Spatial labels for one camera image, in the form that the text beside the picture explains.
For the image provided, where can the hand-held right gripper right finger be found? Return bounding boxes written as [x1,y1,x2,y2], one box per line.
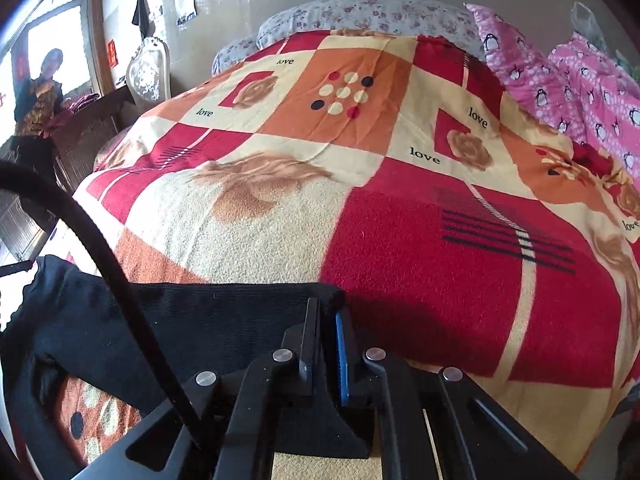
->
[334,310,583,480]

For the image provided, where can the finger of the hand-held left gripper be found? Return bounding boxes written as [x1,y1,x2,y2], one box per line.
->
[0,258,39,277]

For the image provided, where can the pink penguin print quilt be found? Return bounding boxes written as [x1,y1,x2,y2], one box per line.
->
[547,31,640,183]

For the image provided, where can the dark hanging garment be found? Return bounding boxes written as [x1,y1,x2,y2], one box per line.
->
[131,0,151,41]

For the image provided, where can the dark wooden cabinet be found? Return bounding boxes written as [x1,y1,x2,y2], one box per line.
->
[50,87,147,196]

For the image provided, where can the maroon clothing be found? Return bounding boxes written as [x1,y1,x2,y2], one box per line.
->
[42,92,104,137]

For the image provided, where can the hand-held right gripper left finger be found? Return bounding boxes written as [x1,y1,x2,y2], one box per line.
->
[70,298,323,480]

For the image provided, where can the black pants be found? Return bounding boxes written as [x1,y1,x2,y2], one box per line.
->
[0,255,373,480]

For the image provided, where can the black cable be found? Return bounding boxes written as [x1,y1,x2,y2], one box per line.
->
[0,159,203,451]

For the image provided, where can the grey floral pillow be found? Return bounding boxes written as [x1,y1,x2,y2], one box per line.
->
[212,35,261,77]
[256,0,487,61]

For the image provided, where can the window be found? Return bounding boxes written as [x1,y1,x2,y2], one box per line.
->
[0,0,96,126]

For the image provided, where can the white ornate chair back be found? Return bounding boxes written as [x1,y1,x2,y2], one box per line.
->
[125,35,171,109]

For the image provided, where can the red orange patterned blanket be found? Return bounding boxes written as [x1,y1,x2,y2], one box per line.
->
[50,27,640,480]

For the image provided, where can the beige floral pillow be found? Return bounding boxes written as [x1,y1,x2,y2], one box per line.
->
[92,127,137,173]

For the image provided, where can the clear plastic bag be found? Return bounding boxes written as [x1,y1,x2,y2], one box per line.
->
[570,1,610,52]

